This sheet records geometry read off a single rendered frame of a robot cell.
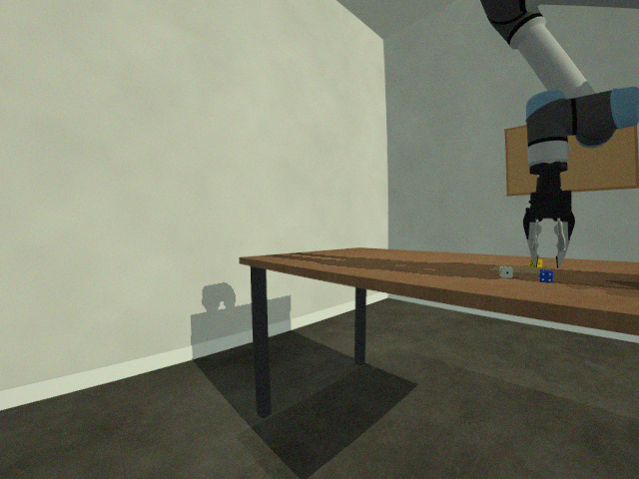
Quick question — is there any white die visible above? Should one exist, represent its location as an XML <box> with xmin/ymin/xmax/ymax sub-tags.
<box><xmin>499</xmin><ymin>266</ymin><xmax>513</xmax><ymax>278</ymax></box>

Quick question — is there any blue die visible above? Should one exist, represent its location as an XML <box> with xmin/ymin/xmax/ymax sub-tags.
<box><xmin>539</xmin><ymin>269</ymin><xmax>553</xmax><ymax>283</ymax></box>

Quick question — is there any tan square mat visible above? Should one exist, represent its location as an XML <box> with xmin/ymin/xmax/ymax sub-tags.
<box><xmin>489</xmin><ymin>264</ymin><xmax>550</xmax><ymax>275</ymax></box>

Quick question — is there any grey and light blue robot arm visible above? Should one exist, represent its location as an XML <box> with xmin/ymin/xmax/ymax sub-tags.
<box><xmin>480</xmin><ymin>0</ymin><xmax>639</xmax><ymax>167</ymax></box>

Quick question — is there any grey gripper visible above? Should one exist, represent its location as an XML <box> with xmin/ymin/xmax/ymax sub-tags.
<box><xmin>523</xmin><ymin>161</ymin><xmax>575</xmax><ymax>268</ymax></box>

